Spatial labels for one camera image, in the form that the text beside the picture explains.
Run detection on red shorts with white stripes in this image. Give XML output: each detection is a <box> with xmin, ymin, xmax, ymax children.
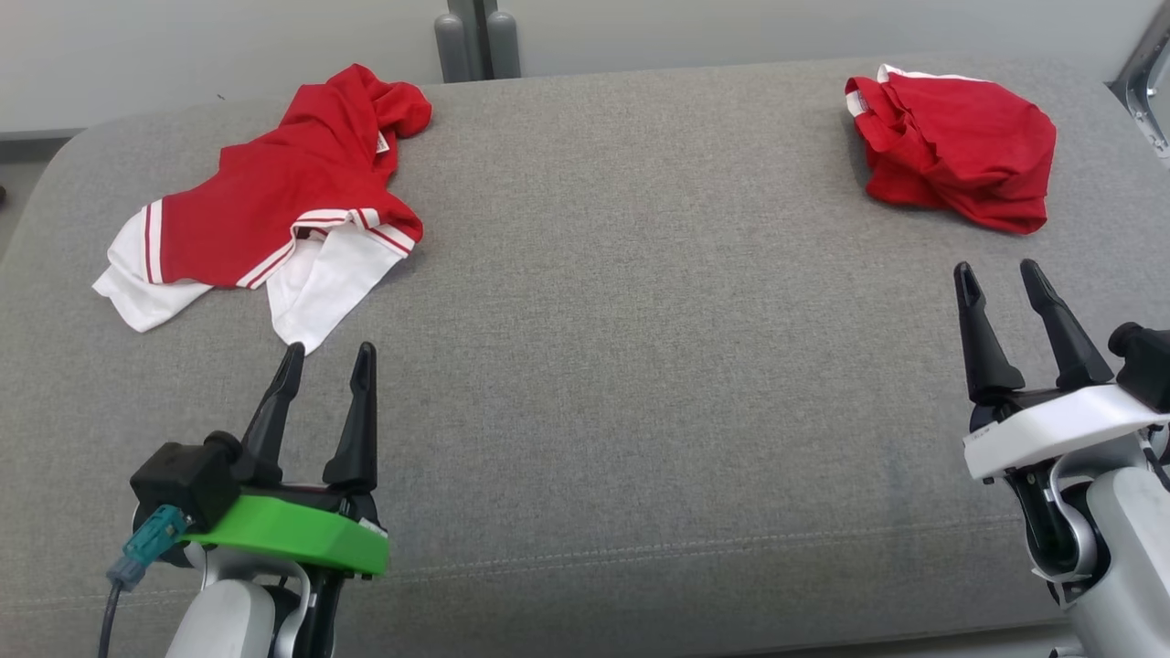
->
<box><xmin>843</xmin><ymin>62</ymin><xmax>1058</xmax><ymax>236</ymax></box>

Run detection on grey wall baseboard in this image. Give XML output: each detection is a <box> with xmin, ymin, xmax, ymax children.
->
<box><xmin>0</xmin><ymin>131</ymin><xmax>88</xmax><ymax>165</ymax></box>

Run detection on grey rounded cylinder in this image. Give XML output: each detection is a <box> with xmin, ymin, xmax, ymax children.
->
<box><xmin>433</xmin><ymin>12</ymin><xmax>470</xmax><ymax>84</ymax></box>
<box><xmin>485</xmin><ymin>9</ymin><xmax>522</xmax><ymax>80</ymax></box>

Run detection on grey vertical wall post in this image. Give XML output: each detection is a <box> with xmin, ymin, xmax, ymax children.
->
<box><xmin>445</xmin><ymin>0</ymin><xmax>499</xmax><ymax>81</ymax></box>

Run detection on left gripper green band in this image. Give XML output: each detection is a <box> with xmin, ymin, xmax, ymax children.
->
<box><xmin>183</xmin><ymin>342</ymin><xmax>390</xmax><ymax>578</ymax></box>

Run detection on grey fabric sofa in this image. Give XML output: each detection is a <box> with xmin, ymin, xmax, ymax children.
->
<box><xmin>0</xmin><ymin>55</ymin><xmax>1170</xmax><ymax>658</ymax></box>

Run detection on left camera cable teal plug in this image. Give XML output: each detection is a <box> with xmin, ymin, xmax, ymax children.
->
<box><xmin>96</xmin><ymin>504</ymin><xmax>193</xmax><ymax>658</ymax></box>

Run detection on red shirt with white sleeves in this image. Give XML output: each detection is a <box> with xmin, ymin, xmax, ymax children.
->
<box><xmin>91</xmin><ymin>62</ymin><xmax>433</xmax><ymax>356</ymax></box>

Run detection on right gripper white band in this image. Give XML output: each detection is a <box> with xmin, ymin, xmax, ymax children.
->
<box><xmin>953</xmin><ymin>259</ymin><xmax>1170</xmax><ymax>482</ymax></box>

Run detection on chrome metal frame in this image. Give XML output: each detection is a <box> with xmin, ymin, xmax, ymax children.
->
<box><xmin>1108</xmin><ymin>9</ymin><xmax>1170</xmax><ymax>165</ymax></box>

